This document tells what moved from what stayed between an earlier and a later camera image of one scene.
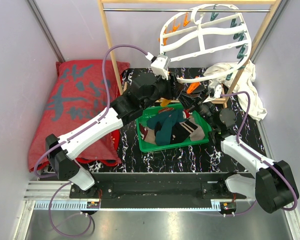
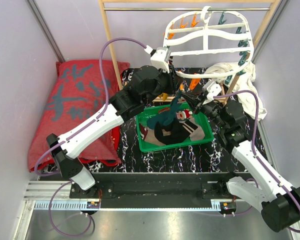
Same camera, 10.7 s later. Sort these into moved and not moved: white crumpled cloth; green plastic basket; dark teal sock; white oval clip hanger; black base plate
Moved: white oval clip hanger; dark teal sock
Not moved: green plastic basket; white crumpled cloth; black base plate
